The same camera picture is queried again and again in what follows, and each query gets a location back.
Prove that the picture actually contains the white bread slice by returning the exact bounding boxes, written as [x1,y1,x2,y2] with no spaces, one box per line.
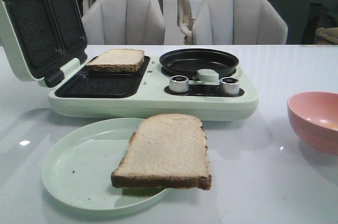
[111,114,212,190]
[87,49,145,72]

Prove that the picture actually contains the pink bowl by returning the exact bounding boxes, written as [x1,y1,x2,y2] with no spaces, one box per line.
[287,91,337,155]

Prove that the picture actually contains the green breakfast maker lid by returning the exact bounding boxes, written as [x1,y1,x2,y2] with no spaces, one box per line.
[1,0,87,87]

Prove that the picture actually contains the green breakfast maker base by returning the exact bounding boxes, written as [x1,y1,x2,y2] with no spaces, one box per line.
[49,56,259,121]

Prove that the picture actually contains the silver left control knob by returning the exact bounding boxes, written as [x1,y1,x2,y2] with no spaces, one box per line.
[168,75,189,94]

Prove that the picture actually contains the silver control knob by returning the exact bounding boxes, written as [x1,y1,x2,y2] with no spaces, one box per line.
[219,77,240,96]
[168,75,189,94]

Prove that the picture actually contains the black round frying pan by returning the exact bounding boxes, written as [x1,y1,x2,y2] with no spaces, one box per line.
[159,48,239,80]

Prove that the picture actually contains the silver right control knob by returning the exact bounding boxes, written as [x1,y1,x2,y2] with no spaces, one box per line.
[219,77,240,96]

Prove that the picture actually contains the beige office chair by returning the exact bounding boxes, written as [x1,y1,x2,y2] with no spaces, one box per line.
[177,0,194,45]

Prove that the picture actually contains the grey armchair left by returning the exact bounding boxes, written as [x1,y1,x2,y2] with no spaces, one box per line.
[82,0,165,45]

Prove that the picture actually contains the grey armchair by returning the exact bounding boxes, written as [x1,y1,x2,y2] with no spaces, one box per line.
[82,0,165,45]
[192,0,288,45]

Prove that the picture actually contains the grey armchair right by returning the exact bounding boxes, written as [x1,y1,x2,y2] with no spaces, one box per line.
[192,0,288,45]

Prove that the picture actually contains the light green plate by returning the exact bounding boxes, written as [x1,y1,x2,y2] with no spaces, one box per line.
[42,118,169,216]

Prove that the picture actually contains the dark kitchen counter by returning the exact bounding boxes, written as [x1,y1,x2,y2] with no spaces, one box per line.
[267,0,337,44]

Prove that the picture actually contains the beige cushion at right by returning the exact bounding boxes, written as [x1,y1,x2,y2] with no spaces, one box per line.
[315,27,338,45]

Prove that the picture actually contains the green pan handle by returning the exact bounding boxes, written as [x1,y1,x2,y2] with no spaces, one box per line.
[193,69,219,82]

